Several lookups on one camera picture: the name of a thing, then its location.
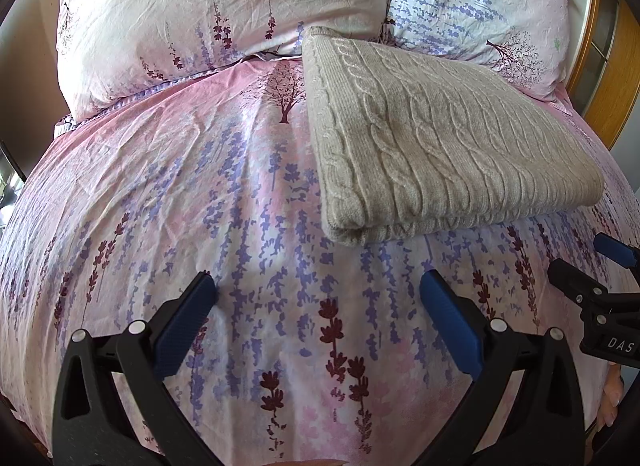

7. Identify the floral pillow with tree print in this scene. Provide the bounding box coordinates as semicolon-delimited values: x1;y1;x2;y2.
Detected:
385;0;576;104

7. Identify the pale pink floral pillow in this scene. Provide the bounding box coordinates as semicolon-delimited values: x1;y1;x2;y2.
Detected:
50;0;401;119

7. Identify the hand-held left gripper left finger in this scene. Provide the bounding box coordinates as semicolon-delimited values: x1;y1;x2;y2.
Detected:
50;271;218;466

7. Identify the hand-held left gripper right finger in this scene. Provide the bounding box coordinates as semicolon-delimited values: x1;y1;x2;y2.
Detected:
419;270;586;466

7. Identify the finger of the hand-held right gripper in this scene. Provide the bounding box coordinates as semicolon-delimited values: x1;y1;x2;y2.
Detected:
594;233;640;271
546;260;608;307

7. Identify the person's right hand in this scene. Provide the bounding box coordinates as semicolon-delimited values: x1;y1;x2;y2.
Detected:
590;366;623;452

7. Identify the beige cable-knit sweater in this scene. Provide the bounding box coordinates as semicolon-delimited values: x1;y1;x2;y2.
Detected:
301;26;607;247

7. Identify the wooden headboard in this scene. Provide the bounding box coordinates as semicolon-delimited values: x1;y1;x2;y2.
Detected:
565;0;640;151

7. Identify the pink floral bed sheet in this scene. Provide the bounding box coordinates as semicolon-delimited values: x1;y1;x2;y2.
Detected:
0;53;640;466

